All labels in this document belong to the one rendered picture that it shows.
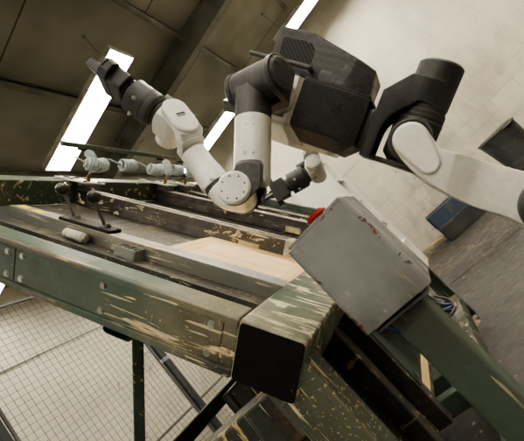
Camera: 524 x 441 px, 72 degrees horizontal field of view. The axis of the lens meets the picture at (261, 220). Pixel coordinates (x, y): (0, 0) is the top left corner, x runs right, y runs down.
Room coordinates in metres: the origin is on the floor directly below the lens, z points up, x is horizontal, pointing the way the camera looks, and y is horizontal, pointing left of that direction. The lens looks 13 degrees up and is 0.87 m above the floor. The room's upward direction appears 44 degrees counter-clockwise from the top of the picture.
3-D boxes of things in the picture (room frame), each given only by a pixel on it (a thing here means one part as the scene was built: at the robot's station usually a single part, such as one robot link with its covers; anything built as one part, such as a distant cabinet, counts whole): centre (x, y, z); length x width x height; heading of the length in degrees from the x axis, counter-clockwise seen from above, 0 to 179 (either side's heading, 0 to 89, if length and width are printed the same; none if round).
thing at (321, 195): (5.31, -0.96, 1.03); 0.61 x 0.58 x 2.05; 159
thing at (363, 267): (0.59, -0.07, 0.84); 0.12 x 0.12 x 0.18; 71
